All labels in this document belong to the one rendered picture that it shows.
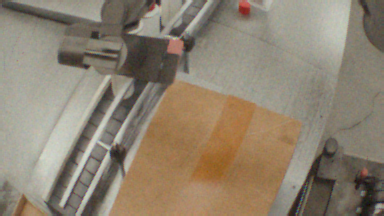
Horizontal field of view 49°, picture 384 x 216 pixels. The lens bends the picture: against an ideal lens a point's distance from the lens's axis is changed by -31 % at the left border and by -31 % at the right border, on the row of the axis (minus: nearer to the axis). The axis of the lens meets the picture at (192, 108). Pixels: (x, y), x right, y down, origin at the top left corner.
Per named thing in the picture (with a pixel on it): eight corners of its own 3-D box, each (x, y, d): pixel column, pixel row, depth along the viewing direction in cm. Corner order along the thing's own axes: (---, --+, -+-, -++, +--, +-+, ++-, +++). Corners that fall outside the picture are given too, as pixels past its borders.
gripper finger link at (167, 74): (151, 36, 93) (135, 33, 84) (192, 43, 92) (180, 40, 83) (140, 75, 94) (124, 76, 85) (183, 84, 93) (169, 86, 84)
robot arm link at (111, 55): (118, 78, 72) (129, 36, 72) (79, 70, 74) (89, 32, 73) (132, 77, 79) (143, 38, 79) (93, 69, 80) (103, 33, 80)
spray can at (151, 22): (145, 42, 133) (144, -10, 116) (164, 48, 132) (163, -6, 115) (134, 57, 131) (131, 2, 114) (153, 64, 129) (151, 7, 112)
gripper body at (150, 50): (110, 32, 86) (96, 30, 79) (169, 39, 84) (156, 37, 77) (100, 70, 87) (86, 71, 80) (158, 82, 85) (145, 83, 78)
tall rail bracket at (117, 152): (107, 165, 120) (95, 124, 107) (134, 179, 118) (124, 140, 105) (101, 175, 118) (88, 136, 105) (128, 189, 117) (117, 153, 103)
